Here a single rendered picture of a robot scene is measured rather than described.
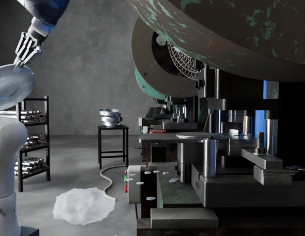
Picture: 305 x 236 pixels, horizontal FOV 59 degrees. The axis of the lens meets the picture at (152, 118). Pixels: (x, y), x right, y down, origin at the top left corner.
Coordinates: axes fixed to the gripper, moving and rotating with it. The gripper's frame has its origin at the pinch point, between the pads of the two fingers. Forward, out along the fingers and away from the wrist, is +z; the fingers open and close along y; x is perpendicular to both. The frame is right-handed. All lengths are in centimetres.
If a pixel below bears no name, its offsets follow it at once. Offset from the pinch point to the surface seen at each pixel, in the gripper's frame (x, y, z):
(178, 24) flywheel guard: 48, -70, -62
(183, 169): 12, -83, -32
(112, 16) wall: -536, 370, 62
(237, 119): 2, -83, -52
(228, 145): 8, -87, -46
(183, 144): 12, -78, -37
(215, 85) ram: 8, -72, -55
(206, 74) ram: 9, -68, -56
